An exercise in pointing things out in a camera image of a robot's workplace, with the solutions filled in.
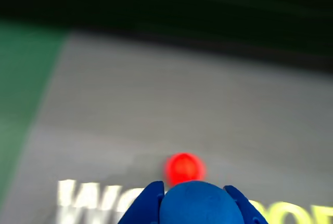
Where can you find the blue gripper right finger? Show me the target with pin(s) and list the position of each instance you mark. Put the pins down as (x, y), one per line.
(249, 209)

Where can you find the grey mat with printed letters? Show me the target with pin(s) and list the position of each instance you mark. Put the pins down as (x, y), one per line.
(166, 104)

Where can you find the red ball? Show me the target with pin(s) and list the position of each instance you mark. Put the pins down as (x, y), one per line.
(185, 166)

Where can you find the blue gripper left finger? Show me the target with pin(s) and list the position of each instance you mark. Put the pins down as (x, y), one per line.
(145, 205)

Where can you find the blue ball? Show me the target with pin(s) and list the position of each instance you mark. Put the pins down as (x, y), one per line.
(200, 205)

